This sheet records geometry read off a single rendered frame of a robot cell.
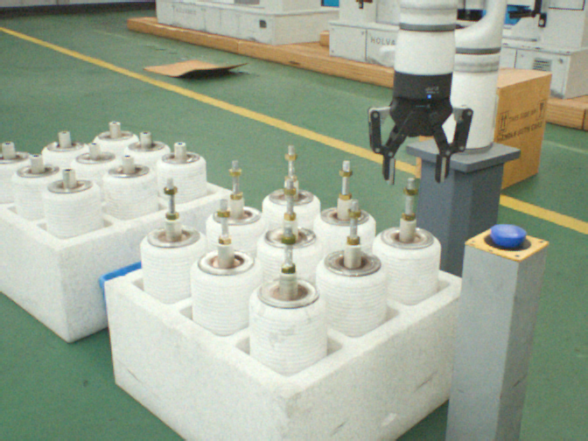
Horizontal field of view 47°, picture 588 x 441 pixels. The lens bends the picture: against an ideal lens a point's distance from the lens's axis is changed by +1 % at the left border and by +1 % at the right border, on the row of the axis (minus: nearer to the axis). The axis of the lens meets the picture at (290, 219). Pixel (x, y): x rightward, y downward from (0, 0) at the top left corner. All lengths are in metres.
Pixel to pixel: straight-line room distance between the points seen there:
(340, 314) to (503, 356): 0.20
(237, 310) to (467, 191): 0.52
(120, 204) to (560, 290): 0.87
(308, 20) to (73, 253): 3.37
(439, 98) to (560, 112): 1.93
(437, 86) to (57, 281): 0.70
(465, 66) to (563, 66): 1.69
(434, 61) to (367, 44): 2.71
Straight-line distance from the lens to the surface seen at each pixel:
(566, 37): 2.94
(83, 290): 1.22
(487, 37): 1.19
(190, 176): 1.32
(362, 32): 3.60
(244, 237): 1.01
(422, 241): 0.97
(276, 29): 4.24
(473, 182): 1.22
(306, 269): 0.94
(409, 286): 0.96
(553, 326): 1.33
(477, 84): 1.20
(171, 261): 0.95
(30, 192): 1.31
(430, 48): 0.87
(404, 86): 0.89
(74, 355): 1.22
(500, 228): 0.83
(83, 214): 1.21
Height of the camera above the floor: 0.64
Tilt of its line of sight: 22 degrees down
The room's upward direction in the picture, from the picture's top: straight up
